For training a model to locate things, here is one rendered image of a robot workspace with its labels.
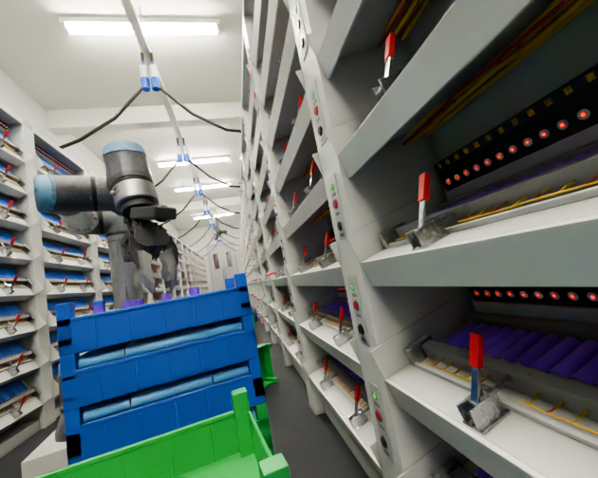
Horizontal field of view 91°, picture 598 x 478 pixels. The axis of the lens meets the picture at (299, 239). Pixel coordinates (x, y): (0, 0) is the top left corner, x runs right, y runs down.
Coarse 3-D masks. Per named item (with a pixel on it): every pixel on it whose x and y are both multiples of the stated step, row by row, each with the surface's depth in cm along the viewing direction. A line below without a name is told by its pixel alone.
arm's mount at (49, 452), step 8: (48, 440) 105; (40, 448) 99; (48, 448) 98; (56, 448) 96; (64, 448) 95; (32, 456) 93; (40, 456) 92; (48, 456) 93; (56, 456) 94; (64, 456) 94; (24, 464) 91; (32, 464) 91; (40, 464) 92; (48, 464) 93; (56, 464) 93; (64, 464) 94; (24, 472) 90; (32, 472) 91; (40, 472) 92
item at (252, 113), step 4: (248, 64) 139; (248, 68) 139; (252, 92) 147; (252, 96) 149; (252, 100) 152; (252, 104) 155; (252, 108) 159; (252, 112) 162; (256, 112) 171; (252, 116) 166; (256, 116) 175; (248, 120) 177; (252, 120) 178; (248, 124) 181; (252, 124) 182; (248, 128) 185; (252, 128) 187; (248, 132) 189; (252, 132) 192; (248, 136) 193; (252, 136) 197
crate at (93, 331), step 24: (240, 288) 55; (72, 312) 47; (120, 312) 48; (144, 312) 49; (168, 312) 51; (192, 312) 52; (216, 312) 53; (240, 312) 55; (72, 336) 46; (96, 336) 46; (120, 336) 48; (144, 336) 49
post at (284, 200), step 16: (256, 80) 128; (272, 160) 124; (304, 176) 126; (272, 192) 128; (288, 192) 123; (304, 192) 125; (288, 208) 122; (304, 224) 122; (320, 224) 124; (288, 240) 120; (304, 240) 121; (320, 240) 123; (288, 256) 119; (288, 272) 122; (304, 288) 118; (320, 288) 119; (336, 288) 121; (304, 304) 117; (304, 336) 115; (304, 352) 114; (304, 368) 119; (320, 400) 113
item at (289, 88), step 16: (288, 32) 70; (288, 48) 74; (288, 64) 78; (288, 80) 82; (288, 96) 97; (304, 96) 102; (272, 112) 103; (288, 112) 107; (272, 128) 110; (288, 128) 120; (272, 144) 120
